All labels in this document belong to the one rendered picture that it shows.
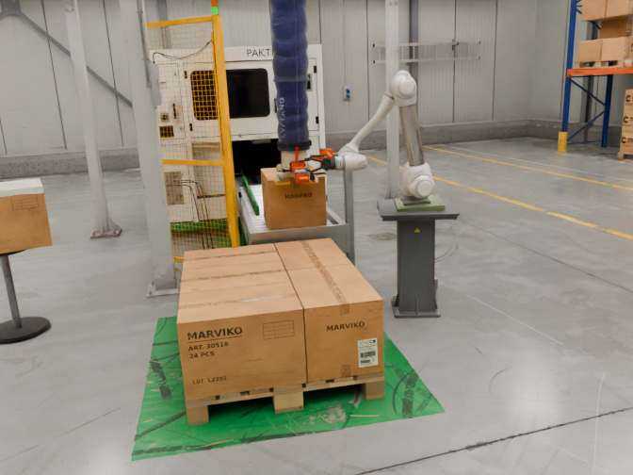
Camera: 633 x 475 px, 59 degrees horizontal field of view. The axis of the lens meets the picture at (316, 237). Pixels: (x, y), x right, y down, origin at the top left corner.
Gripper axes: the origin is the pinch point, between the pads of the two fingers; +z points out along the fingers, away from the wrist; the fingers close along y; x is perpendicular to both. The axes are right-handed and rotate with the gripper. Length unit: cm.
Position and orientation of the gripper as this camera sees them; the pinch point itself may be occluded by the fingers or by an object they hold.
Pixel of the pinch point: (303, 165)
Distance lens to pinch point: 365.2
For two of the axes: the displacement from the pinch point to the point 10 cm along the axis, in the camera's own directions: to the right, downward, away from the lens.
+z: -9.8, 0.9, -1.8
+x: -1.9, -2.5, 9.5
